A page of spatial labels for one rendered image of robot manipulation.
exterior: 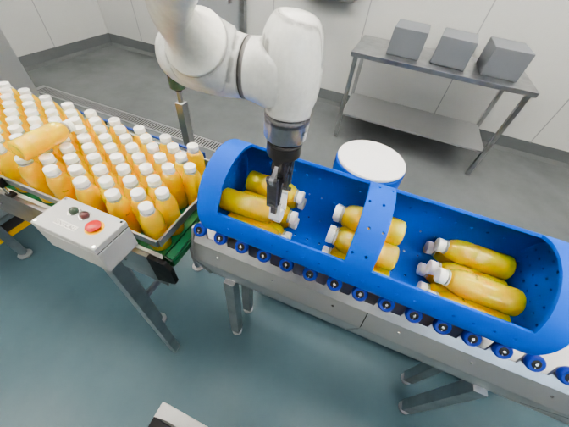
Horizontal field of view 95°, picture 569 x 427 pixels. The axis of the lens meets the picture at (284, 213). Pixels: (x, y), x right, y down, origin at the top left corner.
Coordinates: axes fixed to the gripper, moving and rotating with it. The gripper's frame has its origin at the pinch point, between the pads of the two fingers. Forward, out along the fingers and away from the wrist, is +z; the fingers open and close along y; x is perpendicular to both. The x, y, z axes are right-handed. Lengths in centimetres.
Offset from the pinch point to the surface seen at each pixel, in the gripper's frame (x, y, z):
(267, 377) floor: -9, -17, 114
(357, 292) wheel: -27.8, -5.2, 17.6
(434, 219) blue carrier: -41.9, 18.8, 3.7
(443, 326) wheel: -51, -5, 17
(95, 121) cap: 81, 15, 6
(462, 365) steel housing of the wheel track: -62, -8, 29
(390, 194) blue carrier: -25.5, 7.5, -8.8
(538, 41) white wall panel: -142, 327, 6
